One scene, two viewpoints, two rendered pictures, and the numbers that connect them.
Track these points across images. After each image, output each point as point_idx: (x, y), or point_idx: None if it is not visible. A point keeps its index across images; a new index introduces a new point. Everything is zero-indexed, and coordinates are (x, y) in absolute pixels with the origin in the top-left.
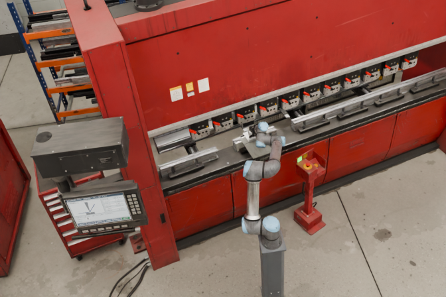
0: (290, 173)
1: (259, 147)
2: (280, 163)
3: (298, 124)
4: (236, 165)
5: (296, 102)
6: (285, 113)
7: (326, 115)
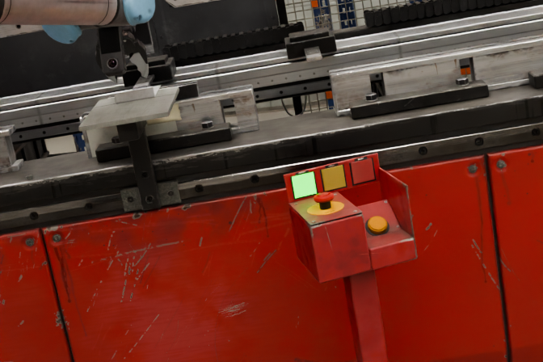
0: (322, 300)
1: (56, 38)
2: None
3: (350, 86)
4: (59, 190)
5: None
6: (316, 52)
7: (477, 65)
